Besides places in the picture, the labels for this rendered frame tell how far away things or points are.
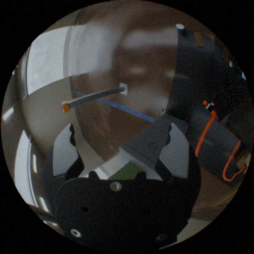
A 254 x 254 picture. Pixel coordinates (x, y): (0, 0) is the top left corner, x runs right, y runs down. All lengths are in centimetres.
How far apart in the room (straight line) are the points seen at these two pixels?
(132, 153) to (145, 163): 13
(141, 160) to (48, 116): 614
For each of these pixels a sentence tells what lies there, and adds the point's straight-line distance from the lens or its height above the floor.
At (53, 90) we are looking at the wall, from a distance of 609.
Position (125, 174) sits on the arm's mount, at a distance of 67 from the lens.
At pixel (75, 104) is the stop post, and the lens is 124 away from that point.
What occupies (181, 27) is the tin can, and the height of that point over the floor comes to 15.
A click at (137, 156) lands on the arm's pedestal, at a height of 83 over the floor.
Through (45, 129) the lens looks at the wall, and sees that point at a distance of 671.
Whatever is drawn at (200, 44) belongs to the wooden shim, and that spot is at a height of 3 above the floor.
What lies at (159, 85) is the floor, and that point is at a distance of 127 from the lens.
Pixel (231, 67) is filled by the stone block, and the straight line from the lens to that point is 41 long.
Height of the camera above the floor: 115
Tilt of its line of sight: 37 degrees down
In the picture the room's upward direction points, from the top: 121 degrees counter-clockwise
